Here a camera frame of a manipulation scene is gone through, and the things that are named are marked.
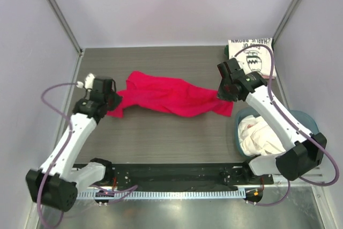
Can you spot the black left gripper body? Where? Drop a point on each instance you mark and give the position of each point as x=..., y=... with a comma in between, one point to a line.
x=106, y=102

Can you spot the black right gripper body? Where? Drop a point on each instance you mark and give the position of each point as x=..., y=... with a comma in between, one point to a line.
x=224, y=91

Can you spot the red t shirt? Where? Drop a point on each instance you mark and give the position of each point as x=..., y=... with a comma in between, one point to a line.
x=169, y=95

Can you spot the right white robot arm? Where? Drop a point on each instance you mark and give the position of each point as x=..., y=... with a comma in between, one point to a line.
x=303, y=148

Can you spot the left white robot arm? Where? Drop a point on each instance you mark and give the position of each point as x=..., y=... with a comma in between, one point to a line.
x=54, y=183

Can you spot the folded white printed t shirt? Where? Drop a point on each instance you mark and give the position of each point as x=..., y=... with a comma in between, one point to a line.
x=255, y=58

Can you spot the folded dark green t shirt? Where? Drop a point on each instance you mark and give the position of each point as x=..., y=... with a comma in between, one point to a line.
x=226, y=51

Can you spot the crumpled white t shirt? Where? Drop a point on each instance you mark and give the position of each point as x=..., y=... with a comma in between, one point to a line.
x=256, y=137

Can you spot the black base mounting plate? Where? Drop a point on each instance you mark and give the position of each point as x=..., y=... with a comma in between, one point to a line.
x=183, y=177

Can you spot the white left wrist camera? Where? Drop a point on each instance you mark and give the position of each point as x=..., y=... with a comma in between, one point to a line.
x=87, y=83

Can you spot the left aluminium corner post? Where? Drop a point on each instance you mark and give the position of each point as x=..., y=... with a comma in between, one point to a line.
x=65, y=26

